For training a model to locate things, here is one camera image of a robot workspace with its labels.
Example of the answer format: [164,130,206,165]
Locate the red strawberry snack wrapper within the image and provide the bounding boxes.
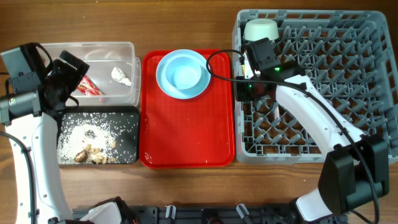
[73,76,105,105]

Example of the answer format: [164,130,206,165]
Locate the pale green bowl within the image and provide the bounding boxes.
[243,19,279,41]

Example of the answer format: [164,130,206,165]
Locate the white napkin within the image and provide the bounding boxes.
[111,67,131,86]

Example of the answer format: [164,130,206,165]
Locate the light blue bowl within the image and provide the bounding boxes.
[165,56,202,90]

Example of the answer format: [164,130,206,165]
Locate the light blue plate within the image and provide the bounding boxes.
[155,49,211,100]

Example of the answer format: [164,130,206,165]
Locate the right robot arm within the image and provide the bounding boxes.
[237,38,389,223]

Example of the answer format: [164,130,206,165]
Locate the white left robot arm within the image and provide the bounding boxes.
[1,42,89,223]

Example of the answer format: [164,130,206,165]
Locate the grey dishwasher rack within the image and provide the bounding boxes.
[232,9,397,164]

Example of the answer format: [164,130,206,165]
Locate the clear plastic bin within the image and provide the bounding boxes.
[42,42,141,106]

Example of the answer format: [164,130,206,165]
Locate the black plastic tray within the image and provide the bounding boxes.
[55,105,141,166]

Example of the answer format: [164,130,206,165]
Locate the spilled rice grains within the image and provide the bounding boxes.
[57,111,139,164]

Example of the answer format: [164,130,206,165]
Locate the brown food scraps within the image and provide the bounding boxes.
[71,144,116,164]

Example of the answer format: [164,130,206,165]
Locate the red serving tray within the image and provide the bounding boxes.
[139,50,235,169]

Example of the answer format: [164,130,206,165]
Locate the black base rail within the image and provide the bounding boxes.
[72,202,348,224]

